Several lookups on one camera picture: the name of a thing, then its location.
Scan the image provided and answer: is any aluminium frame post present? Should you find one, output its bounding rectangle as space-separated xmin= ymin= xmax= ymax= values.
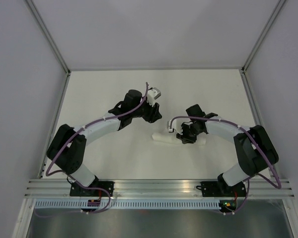
xmin=24 ymin=0 xmax=71 ymax=75
xmin=240 ymin=0 xmax=288 ymax=73

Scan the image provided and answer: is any purple cable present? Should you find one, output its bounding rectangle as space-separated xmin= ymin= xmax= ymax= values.
xmin=168 ymin=116 xmax=283 ymax=216
xmin=33 ymin=82 xmax=149 ymax=219

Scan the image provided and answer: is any aluminium front rail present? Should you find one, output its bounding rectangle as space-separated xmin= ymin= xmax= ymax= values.
xmin=24 ymin=178 xmax=295 ymax=199

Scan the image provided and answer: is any white slotted cable duct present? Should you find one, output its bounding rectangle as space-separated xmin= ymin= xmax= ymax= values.
xmin=35 ymin=199 xmax=220 ymax=210

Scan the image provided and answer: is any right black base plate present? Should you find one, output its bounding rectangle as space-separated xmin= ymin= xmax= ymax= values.
xmin=196 ymin=181 xmax=246 ymax=198

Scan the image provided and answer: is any right aluminium frame post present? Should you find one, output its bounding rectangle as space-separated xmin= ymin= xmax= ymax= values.
xmin=240 ymin=0 xmax=288 ymax=73

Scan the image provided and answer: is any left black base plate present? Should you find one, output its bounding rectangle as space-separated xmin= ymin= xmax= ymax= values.
xmin=70 ymin=181 xmax=114 ymax=197

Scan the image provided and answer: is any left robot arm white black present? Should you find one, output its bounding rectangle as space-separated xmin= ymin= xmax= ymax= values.
xmin=46 ymin=87 xmax=162 ymax=196

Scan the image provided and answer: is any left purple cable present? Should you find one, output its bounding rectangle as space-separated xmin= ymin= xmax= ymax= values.
xmin=33 ymin=82 xmax=149 ymax=219

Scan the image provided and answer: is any left side aluminium rail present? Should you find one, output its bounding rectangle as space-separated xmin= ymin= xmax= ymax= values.
xmin=37 ymin=72 xmax=71 ymax=179

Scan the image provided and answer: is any aluminium rail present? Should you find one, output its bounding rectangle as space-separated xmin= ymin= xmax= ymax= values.
xmin=24 ymin=178 xmax=295 ymax=199
xmin=239 ymin=69 xmax=278 ymax=180
xmin=37 ymin=72 xmax=71 ymax=179

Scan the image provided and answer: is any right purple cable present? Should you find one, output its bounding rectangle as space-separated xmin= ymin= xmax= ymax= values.
xmin=168 ymin=116 xmax=283 ymax=216

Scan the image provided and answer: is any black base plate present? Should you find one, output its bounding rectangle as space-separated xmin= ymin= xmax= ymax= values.
xmin=70 ymin=181 xmax=114 ymax=197
xmin=196 ymin=181 xmax=246 ymax=198

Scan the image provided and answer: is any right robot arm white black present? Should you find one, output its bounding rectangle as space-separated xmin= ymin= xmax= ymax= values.
xmin=167 ymin=104 xmax=281 ymax=196

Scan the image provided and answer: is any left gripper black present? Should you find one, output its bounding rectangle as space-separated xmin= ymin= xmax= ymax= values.
xmin=132 ymin=96 xmax=162 ymax=124

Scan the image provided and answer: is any left aluminium frame post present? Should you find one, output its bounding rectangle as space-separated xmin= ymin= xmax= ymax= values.
xmin=24 ymin=0 xmax=71 ymax=75

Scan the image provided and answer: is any white cloth napkin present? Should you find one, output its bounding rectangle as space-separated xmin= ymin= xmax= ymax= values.
xmin=151 ymin=129 xmax=207 ymax=146

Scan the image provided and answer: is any right side aluminium rail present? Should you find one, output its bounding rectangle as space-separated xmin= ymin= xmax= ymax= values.
xmin=239 ymin=69 xmax=278 ymax=180

